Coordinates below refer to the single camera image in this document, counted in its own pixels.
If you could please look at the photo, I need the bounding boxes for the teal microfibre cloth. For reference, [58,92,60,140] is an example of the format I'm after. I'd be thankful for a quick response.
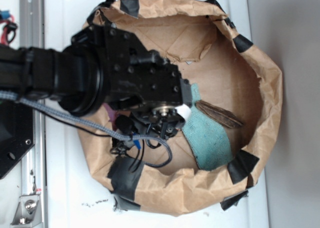
[182,83,233,171]

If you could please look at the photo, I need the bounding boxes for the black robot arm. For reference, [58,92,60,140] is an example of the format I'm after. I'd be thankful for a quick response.
[0,24,192,138]

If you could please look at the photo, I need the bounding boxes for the red and blue wires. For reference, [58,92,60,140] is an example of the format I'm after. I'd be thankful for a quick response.
[0,8,19,46]

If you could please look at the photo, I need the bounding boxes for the dark brown feather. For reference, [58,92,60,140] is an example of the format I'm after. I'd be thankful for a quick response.
[195,100,244,129]

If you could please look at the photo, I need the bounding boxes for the brown paper bag bin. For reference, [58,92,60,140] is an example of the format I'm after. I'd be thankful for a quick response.
[79,0,283,216]

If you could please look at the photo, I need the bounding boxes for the metal corner bracket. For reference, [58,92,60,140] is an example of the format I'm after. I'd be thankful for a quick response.
[10,195,42,228]

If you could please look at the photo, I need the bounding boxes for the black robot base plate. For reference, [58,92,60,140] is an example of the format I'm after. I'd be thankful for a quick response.
[0,101,34,179]

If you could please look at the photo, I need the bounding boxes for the grey braided cable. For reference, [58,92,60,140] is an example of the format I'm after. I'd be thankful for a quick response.
[0,90,174,167]

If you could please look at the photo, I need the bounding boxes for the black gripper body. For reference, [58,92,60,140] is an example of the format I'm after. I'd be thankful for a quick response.
[71,24,192,139]

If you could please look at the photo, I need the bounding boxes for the aluminium extrusion rail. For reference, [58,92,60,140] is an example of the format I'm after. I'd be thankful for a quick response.
[19,0,48,228]

